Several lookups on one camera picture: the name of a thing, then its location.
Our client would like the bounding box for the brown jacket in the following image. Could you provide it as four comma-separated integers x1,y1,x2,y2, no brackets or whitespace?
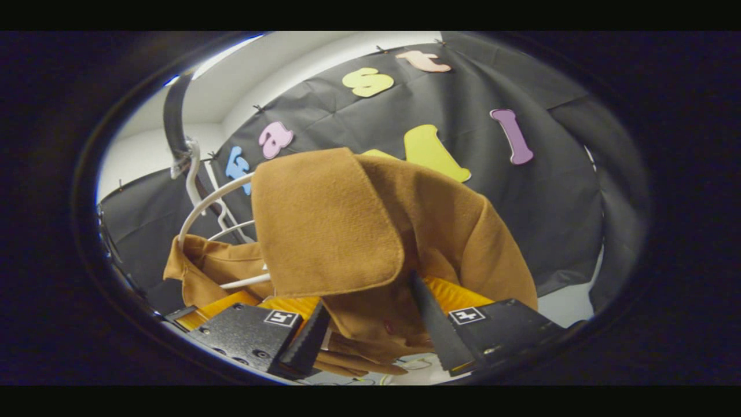
163,148,539,377

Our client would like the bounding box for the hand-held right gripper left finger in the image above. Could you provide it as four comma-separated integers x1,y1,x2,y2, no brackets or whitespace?
186,295,332,380

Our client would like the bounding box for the white clothes hanger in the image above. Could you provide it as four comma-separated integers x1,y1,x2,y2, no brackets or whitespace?
204,161,256,244
175,138,274,290

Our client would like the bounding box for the clear tape wrap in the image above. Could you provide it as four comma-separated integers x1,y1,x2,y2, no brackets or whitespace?
170,136,201,180

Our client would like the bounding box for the black backdrop cloth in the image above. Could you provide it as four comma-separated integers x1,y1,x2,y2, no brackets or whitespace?
97,32,650,318

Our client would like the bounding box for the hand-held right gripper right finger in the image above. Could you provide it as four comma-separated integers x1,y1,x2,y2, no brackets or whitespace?
410,271,568,376

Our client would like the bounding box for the black clothes rack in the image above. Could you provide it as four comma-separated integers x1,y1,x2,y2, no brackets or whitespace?
162,69,244,244

